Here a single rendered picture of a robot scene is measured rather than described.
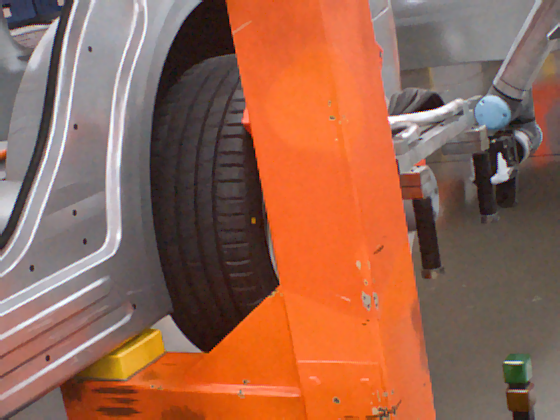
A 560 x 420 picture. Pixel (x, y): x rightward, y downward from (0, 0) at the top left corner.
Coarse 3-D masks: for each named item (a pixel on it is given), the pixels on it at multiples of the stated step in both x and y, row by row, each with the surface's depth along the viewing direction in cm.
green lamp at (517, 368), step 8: (504, 360) 175; (512, 360) 174; (520, 360) 173; (528, 360) 174; (504, 368) 174; (512, 368) 174; (520, 368) 173; (528, 368) 174; (504, 376) 175; (512, 376) 174; (520, 376) 173; (528, 376) 174
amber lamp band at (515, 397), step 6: (510, 390) 175; (516, 390) 175; (522, 390) 174; (528, 390) 174; (534, 390) 176; (510, 396) 175; (516, 396) 175; (522, 396) 174; (528, 396) 174; (534, 396) 176; (510, 402) 175; (516, 402) 175; (522, 402) 174; (528, 402) 174; (534, 402) 176; (510, 408) 176; (516, 408) 175; (522, 408) 175; (528, 408) 174
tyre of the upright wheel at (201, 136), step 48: (192, 96) 211; (240, 96) 204; (192, 144) 204; (240, 144) 198; (192, 192) 201; (240, 192) 197; (192, 240) 202; (240, 240) 197; (192, 288) 207; (240, 288) 201; (192, 336) 216
